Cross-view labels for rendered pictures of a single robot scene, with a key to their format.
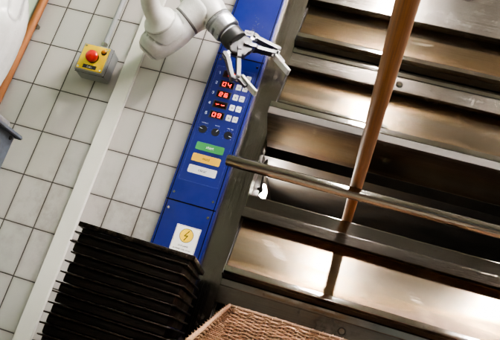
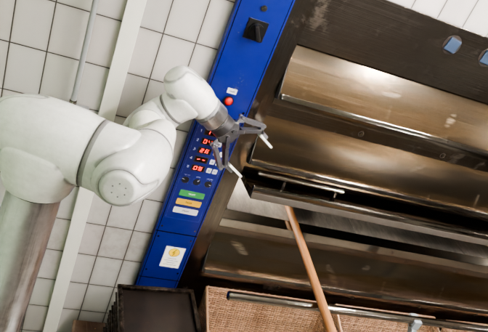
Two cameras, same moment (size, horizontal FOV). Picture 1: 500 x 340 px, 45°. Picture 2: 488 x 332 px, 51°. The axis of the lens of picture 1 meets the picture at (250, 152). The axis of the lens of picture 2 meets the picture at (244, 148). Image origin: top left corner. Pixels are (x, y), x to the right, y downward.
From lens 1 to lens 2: 1.80 m
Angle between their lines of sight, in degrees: 54
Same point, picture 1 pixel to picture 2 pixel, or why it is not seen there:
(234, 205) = (210, 225)
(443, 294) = (346, 263)
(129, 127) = not seen: hidden behind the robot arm
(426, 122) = (372, 162)
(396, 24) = not seen: outside the picture
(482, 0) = (461, 54)
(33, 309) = (58, 296)
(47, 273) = (64, 277)
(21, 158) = not seen: hidden behind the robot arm
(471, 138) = (401, 175)
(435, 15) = (414, 68)
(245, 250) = (217, 251)
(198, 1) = (189, 107)
